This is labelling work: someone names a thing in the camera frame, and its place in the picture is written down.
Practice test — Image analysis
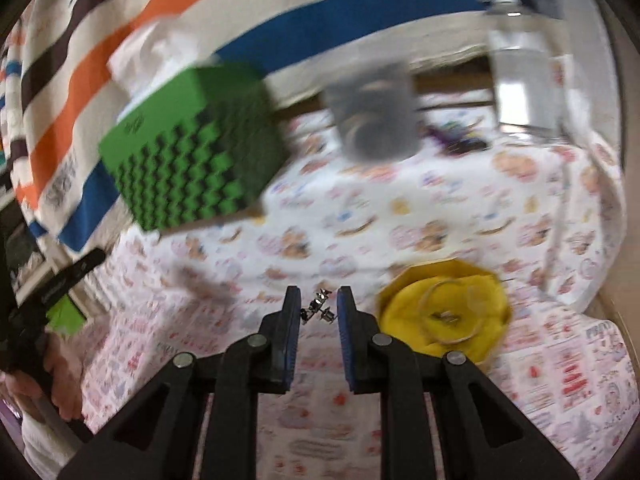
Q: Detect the silver keyring charm jewelry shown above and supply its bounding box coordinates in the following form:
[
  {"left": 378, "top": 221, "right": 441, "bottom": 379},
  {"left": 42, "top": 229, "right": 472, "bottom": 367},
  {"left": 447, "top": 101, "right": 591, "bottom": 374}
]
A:
[{"left": 300, "top": 288, "right": 335, "bottom": 324}]

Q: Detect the yellow octagonal jewelry box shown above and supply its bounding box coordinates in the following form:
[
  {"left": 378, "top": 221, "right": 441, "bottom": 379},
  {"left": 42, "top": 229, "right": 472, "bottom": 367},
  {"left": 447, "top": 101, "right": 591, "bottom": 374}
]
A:
[{"left": 376, "top": 259, "right": 512, "bottom": 370}]

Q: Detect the person left hand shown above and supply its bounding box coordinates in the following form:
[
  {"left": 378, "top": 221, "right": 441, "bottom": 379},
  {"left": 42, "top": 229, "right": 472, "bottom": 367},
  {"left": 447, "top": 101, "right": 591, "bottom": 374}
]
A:
[{"left": 1, "top": 332, "right": 84, "bottom": 422}]

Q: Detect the baby bear print cloth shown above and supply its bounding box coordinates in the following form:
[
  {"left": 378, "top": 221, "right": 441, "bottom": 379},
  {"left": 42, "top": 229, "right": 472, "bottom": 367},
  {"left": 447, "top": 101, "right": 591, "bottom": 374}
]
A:
[{"left": 82, "top": 108, "right": 639, "bottom": 479}]

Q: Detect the green black checkered box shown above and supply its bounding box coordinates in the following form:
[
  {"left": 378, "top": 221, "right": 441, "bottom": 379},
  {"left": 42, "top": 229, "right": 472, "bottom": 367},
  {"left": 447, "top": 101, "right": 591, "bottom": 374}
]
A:
[{"left": 99, "top": 63, "right": 290, "bottom": 231}]

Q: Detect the purple black pen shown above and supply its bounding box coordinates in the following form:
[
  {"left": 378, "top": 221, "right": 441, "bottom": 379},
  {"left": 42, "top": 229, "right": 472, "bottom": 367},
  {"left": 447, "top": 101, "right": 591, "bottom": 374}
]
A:
[{"left": 425, "top": 122, "right": 490, "bottom": 156}]

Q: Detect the frosted plastic cup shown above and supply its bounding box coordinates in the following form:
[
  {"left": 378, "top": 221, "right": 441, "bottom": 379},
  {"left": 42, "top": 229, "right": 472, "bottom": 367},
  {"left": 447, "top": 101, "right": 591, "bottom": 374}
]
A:
[{"left": 322, "top": 61, "right": 420, "bottom": 165}]

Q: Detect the white crumpled tissue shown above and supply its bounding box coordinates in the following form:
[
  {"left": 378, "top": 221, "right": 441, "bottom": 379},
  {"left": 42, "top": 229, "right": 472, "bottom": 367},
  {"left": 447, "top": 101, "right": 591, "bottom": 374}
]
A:
[{"left": 106, "top": 15, "right": 220, "bottom": 107}]

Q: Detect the striped Paris fabric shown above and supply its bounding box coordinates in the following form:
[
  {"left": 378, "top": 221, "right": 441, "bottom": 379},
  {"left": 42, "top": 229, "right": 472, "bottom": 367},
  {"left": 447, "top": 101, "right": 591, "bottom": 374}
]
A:
[{"left": 1, "top": 0, "right": 486, "bottom": 252}]

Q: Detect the clear pump dispenser bottle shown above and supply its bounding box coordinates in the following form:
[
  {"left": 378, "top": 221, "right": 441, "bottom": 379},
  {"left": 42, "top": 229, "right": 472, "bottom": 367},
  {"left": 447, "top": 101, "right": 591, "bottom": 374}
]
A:
[{"left": 482, "top": 0, "right": 561, "bottom": 142}]

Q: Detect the gold bangle bracelet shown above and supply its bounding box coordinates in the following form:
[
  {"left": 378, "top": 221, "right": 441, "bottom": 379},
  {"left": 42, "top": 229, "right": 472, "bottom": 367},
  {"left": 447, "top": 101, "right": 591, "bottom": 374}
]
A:
[{"left": 416, "top": 278, "right": 484, "bottom": 346}]

